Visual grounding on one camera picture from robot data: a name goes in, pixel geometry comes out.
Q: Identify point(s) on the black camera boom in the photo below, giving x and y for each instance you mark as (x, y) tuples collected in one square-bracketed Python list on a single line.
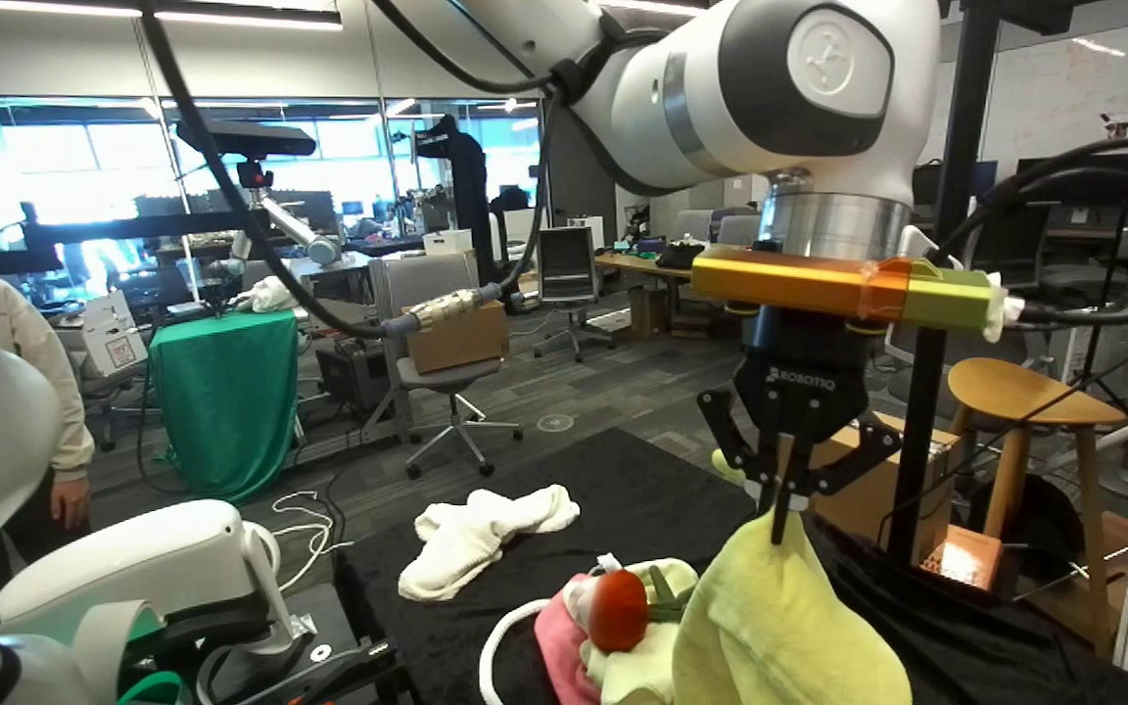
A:
[(94, 237)]

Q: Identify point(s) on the white crumpled object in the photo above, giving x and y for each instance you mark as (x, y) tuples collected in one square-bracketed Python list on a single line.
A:
[(268, 294)]

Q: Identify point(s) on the white paper sign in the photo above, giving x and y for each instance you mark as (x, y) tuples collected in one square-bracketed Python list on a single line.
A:
[(111, 335)]

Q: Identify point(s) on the light wooden desk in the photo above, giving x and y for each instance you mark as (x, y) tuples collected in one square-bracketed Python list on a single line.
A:
[(644, 270)]

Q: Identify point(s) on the grey mesh chair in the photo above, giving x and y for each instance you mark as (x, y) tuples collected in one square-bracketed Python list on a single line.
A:
[(564, 262)]

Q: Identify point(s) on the ceiling light strip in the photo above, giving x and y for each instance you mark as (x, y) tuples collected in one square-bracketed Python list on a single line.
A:
[(148, 15)]

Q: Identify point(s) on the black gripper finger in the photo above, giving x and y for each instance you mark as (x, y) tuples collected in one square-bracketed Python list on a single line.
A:
[(729, 445), (859, 468)]

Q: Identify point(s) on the black round bucket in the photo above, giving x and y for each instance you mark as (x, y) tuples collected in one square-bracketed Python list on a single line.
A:
[(1048, 522)]

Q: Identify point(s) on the green draped cloth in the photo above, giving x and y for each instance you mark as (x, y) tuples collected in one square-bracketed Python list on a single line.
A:
[(226, 405)]

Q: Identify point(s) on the cartoon wall sticker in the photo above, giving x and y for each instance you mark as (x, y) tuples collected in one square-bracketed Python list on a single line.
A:
[(1116, 127)]

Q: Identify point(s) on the green plastic piece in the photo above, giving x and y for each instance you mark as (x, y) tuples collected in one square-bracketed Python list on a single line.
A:
[(153, 669)]

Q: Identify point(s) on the black crate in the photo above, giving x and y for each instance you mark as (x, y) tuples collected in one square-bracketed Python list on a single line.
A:
[(354, 373)]

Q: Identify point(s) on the cardboard box black tape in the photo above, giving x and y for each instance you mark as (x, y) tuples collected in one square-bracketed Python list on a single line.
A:
[(868, 510)]

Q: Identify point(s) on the small open cardboard box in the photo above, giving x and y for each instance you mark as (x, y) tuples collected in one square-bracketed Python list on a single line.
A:
[(460, 348)]

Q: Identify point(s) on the round wooden stool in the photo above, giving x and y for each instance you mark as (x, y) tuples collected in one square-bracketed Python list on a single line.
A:
[(1029, 394)]

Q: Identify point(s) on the black tablecloth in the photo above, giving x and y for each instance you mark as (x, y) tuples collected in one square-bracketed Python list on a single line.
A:
[(644, 503)]

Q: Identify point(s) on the pale yellow cloth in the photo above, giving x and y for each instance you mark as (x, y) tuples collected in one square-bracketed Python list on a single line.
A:
[(786, 627)]

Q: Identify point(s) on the black stereo camera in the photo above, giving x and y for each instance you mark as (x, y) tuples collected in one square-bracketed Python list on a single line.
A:
[(247, 140)]

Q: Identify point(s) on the black base clamp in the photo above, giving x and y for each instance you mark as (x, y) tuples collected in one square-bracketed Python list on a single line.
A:
[(290, 669)]

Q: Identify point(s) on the white towel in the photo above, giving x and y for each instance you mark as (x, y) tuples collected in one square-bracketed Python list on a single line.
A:
[(471, 535)]

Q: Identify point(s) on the light green towel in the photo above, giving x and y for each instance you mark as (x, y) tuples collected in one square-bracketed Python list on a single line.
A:
[(635, 677)]

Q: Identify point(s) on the tall metal stand pole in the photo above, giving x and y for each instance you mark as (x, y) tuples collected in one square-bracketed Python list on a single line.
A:
[(978, 104)]

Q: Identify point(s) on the red plush toy green leaf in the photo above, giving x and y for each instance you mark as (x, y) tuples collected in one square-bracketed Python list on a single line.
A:
[(620, 613)]

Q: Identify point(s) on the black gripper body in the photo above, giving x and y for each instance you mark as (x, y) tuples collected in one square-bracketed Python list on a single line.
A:
[(799, 373)]

